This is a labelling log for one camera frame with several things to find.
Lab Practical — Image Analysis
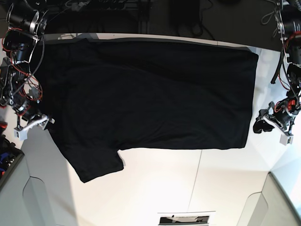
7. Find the white label card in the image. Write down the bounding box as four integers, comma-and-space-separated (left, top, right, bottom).
158, 211, 216, 226

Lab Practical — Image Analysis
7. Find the black t-shirt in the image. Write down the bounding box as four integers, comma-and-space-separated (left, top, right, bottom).
35, 39, 259, 183

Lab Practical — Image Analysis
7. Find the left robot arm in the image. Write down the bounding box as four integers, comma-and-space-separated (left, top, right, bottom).
253, 0, 301, 137

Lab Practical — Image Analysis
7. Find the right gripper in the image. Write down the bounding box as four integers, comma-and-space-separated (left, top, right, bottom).
13, 103, 55, 132

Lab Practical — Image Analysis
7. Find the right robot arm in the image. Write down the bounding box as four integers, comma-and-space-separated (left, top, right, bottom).
0, 0, 54, 132

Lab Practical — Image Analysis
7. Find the bin of colourful clothes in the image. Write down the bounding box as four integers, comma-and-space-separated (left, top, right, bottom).
0, 121, 24, 189

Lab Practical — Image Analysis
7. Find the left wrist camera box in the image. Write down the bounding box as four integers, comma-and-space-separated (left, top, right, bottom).
280, 134, 293, 145

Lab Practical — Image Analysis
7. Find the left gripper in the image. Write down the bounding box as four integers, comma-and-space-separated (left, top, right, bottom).
253, 97, 301, 135

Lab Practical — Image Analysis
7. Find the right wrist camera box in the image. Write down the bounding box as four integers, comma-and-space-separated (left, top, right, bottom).
14, 128, 28, 141

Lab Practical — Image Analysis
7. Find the grey base plate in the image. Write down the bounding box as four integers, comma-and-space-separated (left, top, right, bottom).
0, 155, 56, 226
237, 172, 301, 226

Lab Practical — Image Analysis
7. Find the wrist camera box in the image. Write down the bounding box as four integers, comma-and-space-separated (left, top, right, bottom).
14, 128, 28, 141
280, 134, 293, 145

